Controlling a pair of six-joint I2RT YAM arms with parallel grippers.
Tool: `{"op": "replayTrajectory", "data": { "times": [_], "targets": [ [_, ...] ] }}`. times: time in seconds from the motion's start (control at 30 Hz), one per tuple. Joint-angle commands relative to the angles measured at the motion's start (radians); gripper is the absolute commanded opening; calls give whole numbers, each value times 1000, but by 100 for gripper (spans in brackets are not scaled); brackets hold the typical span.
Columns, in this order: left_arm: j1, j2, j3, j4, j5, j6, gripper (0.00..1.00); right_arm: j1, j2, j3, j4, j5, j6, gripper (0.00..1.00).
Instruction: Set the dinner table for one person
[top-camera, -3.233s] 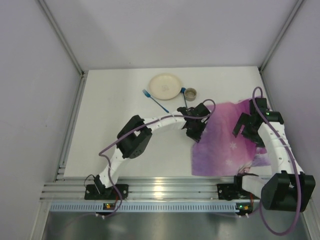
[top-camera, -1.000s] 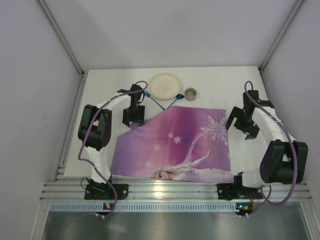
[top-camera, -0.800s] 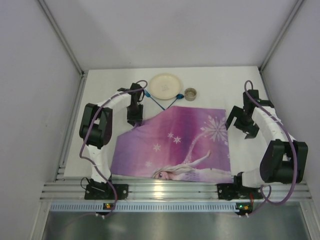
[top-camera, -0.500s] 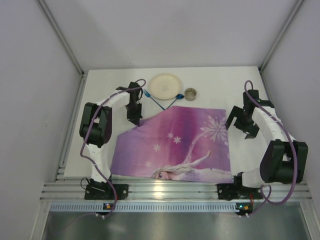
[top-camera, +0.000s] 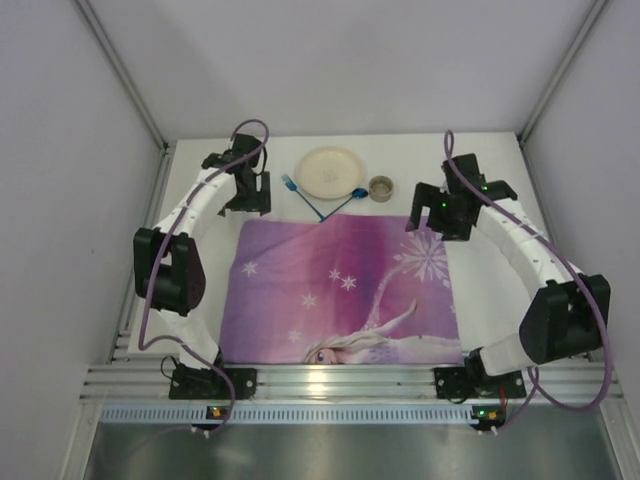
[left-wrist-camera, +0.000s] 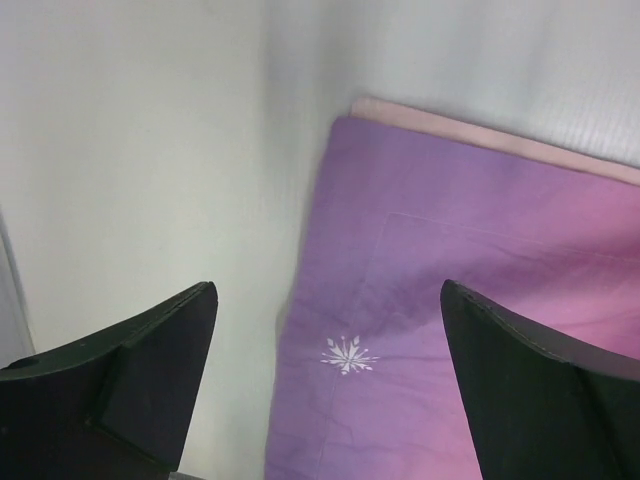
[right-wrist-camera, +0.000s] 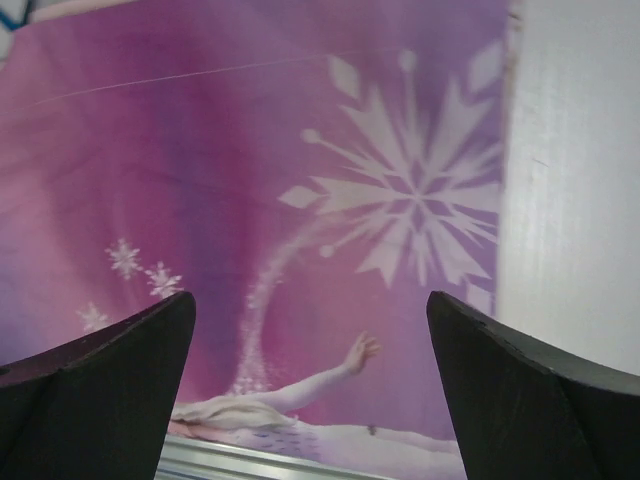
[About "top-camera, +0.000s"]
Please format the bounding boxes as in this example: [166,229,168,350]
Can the purple pink printed cloth mat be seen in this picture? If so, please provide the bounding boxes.
[220,215,463,365]

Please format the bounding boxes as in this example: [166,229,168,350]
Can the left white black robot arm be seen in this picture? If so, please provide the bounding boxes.
[133,131,271,369]

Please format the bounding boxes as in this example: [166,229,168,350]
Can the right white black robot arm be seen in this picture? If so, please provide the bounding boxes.
[406,154,611,381]

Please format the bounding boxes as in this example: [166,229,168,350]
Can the blue plastic fork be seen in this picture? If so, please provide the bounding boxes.
[281,174,325,222]

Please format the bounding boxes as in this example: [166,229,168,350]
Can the small beige cup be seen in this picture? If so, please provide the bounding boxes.
[368,175,394,203]

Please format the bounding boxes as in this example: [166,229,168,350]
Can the blue plastic spoon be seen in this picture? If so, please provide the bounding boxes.
[320,187,369,222]

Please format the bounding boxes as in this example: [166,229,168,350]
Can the cream round plate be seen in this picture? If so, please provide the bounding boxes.
[294,146,365,200]

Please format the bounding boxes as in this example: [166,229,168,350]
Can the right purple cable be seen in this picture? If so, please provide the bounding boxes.
[443,129,615,437]

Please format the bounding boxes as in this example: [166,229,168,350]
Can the purple cable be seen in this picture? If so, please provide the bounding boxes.
[443,129,615,437]
[137,119,273,437]

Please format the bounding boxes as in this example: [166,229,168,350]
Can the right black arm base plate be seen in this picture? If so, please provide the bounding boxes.
[433,367,527,403]

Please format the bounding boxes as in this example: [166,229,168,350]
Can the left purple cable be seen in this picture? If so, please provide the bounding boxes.
[137,119,273,437]

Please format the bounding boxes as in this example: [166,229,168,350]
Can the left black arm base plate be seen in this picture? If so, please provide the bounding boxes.
[168,364,257,400]

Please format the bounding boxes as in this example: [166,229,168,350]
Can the aluminium rail frame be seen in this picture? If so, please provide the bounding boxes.
[80,356,604,405]

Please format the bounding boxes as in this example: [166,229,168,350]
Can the grey slotted cable duct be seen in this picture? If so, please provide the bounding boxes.
[100,403,504,425]

